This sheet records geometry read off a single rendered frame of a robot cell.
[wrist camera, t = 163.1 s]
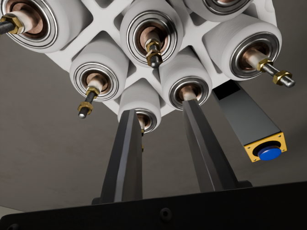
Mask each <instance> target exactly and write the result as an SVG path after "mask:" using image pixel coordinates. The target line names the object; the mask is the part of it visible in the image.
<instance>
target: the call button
mask: <svg viewBox="0 0 307 230"><path fill-rule="evenodd" d="M280 154H281V149H280V148H279V147H278V146H275V145H272V144H269V145H265V146H263V147H261V148H260V149H259V150H258V157H259V158H260V159H261V160H265V161H268V160H272V159H275V158H277V157H278V156H279V155H280Z"/></svg>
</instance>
